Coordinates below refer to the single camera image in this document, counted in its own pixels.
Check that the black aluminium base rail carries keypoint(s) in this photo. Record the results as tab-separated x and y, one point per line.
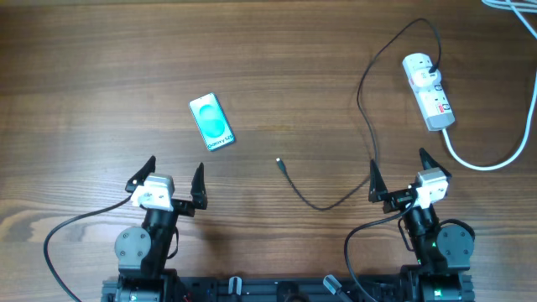
285	289

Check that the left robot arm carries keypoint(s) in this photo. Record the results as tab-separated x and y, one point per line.
143	251

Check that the white charger plug adapter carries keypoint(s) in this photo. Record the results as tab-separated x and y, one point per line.
422	78

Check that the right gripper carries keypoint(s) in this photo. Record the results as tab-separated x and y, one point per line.
379	192

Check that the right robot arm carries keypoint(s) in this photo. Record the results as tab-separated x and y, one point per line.
442	248

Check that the white power strip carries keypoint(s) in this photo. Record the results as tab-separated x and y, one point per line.
432	101

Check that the smartphone with teal screen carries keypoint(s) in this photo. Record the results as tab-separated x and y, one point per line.
211	122

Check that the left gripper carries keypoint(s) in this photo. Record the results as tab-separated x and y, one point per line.
186	207

